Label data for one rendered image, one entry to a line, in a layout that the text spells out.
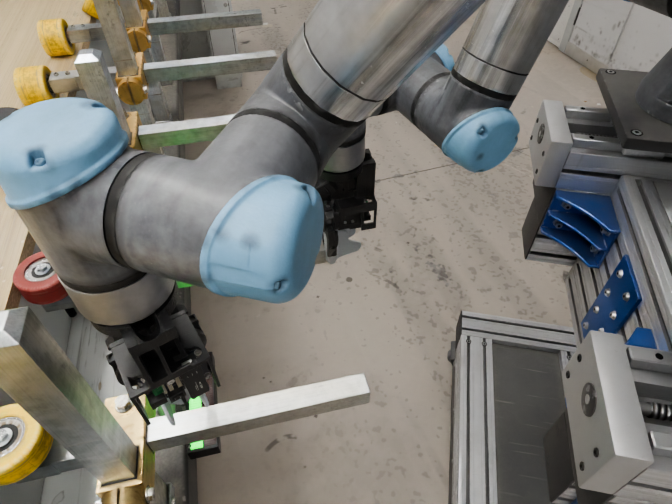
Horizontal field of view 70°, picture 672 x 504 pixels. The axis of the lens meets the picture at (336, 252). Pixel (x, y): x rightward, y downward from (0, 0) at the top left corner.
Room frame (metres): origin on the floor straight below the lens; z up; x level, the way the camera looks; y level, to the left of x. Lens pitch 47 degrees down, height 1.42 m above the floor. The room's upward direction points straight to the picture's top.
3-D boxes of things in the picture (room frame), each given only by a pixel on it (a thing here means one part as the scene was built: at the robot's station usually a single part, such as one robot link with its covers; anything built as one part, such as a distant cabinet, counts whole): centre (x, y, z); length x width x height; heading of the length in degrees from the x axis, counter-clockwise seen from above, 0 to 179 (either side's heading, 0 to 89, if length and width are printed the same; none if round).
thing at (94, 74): (0.68, 0.36, 0.88); 0.03 x 0.03 x 0.48; 13
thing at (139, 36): (1.19, 0.48, 0.95); 0.13 x 0.06 x 0.05; 13
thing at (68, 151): (0.24, 0.16, 1.22); 0.09 x 0.08 x 0.11; 73
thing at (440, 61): (0.58, -0.10, 1.12); 0.11 x 0.11 x 0.08; 26
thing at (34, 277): (0.45, 0.42, 0.85); 0.08 x 0.08 x 0.11
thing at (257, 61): (0.98, 0.38, 0.95); 0.50 x 0.04 x 0.04; 103
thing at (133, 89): (0.95, 0.42, 0.95); 0.13 x 0.06 x 0.05; 13
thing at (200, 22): (1.22, 0.43, 0.95); 0.50 x 0.04 x 0.04; 103
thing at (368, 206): (0.56, -0.01, 0.96); 0.09 x 0.08 x 0.12; 103
